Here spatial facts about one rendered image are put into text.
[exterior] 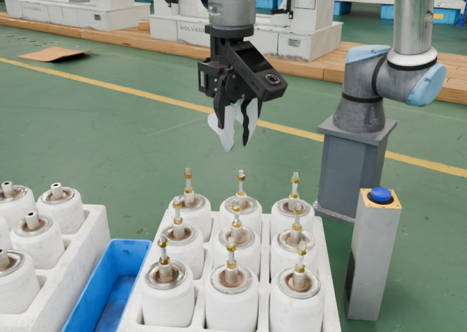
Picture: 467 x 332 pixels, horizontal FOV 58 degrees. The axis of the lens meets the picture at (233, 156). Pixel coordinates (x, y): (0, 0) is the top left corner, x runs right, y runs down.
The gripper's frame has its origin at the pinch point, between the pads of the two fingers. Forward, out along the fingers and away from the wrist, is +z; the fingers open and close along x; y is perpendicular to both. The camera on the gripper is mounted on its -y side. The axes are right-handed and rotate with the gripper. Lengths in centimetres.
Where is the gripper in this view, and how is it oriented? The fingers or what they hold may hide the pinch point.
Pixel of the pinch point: (239, 143)
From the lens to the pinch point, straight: 74.8
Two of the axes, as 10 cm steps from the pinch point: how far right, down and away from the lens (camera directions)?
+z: 0.0, 8.9, 4.5
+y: -6.3, -3.5, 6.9
